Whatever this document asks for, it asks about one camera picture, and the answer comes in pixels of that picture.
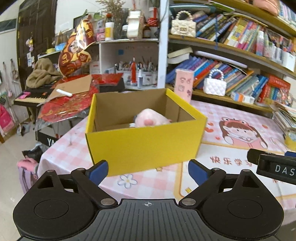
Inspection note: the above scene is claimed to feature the brown cardboard sheet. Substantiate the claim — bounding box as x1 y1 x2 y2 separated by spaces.
47 75 92 100

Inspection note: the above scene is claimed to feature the olive green blanket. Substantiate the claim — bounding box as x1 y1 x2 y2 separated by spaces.
26 58 62 89

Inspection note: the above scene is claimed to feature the stack of paper booklets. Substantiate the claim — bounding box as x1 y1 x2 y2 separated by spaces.
270 102 296 134

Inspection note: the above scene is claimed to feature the black electric keyboard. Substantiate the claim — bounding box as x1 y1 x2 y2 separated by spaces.
14 84 54 107

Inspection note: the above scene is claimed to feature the pink plush toy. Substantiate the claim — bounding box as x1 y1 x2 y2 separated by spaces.
134 108 172 128

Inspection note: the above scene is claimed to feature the white pen holder box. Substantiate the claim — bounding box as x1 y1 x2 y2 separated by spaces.
114 69 159 87

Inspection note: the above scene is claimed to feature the yellow tape roll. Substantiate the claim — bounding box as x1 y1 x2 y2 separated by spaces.
285 131 296 151

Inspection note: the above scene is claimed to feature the white orange medicine box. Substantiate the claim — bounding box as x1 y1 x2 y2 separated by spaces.
230 92 255 104

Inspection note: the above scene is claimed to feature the white spray bottle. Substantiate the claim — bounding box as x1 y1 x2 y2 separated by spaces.
137 69 143 89

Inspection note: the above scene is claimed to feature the cream quilted handbag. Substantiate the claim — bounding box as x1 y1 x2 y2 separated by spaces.
171 11 196 38

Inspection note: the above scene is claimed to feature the yellow cardboard box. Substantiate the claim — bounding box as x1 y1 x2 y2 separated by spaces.
85 89 207 176

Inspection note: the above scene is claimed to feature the red cartoon foil balloon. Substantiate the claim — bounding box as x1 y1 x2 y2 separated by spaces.
58 15 95 77

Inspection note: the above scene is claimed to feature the red dictionary book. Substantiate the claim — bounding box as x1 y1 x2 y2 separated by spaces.
267 74 290 91

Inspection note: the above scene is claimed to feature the pink cylindrical container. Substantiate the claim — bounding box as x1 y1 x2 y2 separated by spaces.
174 69 194 103

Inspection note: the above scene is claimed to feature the pink checkered table mat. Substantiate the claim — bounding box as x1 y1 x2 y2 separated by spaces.
36 99 296 212

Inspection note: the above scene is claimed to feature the white quilted pearl handbag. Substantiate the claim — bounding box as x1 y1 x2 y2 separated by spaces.
203 69 227 96

